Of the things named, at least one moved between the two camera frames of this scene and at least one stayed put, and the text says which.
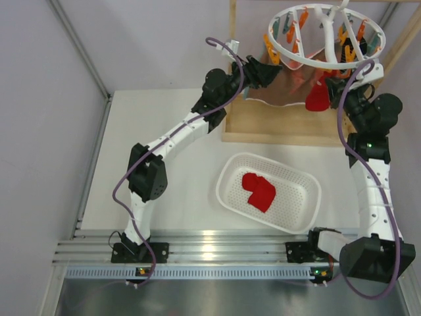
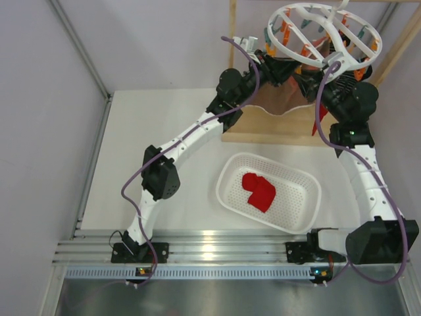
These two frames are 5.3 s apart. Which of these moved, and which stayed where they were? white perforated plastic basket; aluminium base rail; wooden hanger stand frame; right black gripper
Moved: right black gripper
Stayed: aluminium base rail; wooden hanger stand frame; white perforated plastic basket
